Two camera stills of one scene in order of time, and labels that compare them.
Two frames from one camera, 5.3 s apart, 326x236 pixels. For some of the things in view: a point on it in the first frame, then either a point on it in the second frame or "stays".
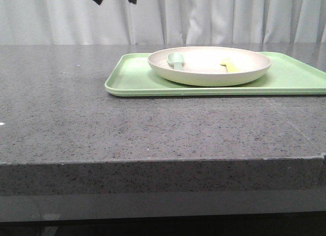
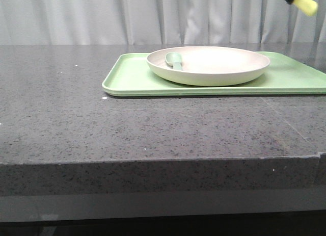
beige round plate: x=202 y=66 stays
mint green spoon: x=177 y=59 stays
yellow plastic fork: x=230 y=67 → x=306 y=5
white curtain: x=59 y=18 stays
